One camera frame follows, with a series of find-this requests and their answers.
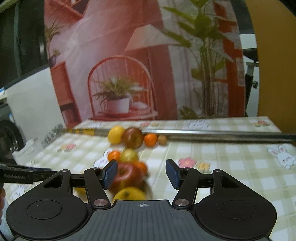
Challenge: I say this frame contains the small orange tangerine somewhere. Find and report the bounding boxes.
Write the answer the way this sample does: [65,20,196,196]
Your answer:
[144,133,158,147]

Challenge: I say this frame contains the printed backdrop cloth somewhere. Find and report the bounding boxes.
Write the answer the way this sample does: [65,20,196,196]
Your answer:
[44,1,245,127]

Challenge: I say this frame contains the small orange mandarin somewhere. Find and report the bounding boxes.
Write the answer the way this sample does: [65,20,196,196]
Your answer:
[107,150,121,162]

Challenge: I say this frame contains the wooden door panel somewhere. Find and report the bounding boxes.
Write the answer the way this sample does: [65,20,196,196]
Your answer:
[246,1,295,133]

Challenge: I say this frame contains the yellow apple in bowl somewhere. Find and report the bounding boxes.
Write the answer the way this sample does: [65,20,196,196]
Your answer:
[113,187,146,202]

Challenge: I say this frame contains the dark red apple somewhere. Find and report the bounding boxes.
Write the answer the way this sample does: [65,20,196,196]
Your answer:
[121,127,144,149]

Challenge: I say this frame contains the checked bunny tablecloth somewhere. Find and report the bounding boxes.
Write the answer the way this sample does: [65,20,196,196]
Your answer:
[4,117,295,240]

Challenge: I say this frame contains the orange behind red apple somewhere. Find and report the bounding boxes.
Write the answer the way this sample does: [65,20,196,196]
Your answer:
[134,162,148,176]

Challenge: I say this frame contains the silver telescopic metal pole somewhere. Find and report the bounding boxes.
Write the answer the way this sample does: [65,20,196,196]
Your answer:
[62,128,295,143]

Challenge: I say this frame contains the small brown kiwi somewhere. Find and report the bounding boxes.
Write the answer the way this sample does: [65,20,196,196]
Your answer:
[158,135,168,146]

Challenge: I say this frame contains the white plastic tray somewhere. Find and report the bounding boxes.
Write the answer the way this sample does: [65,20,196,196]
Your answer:
[12,138,43,165]

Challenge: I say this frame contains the yellow lemon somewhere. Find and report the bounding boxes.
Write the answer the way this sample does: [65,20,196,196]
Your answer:
[107,126,125,145]

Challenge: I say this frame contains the washing machine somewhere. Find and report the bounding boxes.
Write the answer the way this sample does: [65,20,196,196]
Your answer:
[0,98,24,165]

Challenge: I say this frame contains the yellow-green round fruit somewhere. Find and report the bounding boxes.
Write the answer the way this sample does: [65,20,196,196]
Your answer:
[119,148,139,163]

